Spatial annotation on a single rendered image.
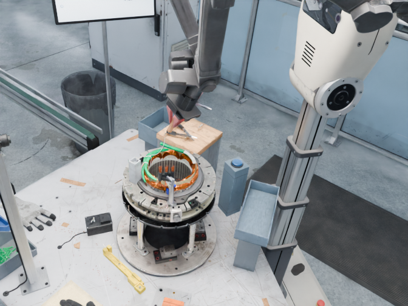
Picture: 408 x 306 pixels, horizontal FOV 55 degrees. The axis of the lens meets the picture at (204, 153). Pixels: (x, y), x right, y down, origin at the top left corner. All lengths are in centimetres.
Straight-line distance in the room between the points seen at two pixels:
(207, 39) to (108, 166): 113
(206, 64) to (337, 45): 38
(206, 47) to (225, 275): 88
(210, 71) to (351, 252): 202
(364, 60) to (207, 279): 89
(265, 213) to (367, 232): 164
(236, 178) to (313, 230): 136
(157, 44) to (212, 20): 277
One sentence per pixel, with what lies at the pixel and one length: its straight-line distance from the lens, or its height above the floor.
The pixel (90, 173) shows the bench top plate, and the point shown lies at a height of 78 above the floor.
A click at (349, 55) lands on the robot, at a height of 159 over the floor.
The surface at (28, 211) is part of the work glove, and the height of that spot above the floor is 80.
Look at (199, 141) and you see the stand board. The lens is 158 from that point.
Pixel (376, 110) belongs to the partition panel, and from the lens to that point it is 344.
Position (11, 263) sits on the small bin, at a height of 83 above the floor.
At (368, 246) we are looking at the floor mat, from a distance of 288.
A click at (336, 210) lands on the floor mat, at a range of 302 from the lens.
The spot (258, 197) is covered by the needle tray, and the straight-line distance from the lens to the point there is 144.
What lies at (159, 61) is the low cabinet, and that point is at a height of 41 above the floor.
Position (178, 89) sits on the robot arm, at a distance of 107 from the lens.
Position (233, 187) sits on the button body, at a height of 95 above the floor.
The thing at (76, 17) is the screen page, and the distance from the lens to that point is 215.
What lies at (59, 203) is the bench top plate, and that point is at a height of 78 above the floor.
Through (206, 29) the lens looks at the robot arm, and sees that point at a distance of 86.
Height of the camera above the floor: 202
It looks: 39 degrees down
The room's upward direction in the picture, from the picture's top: 6 degrees clockwise
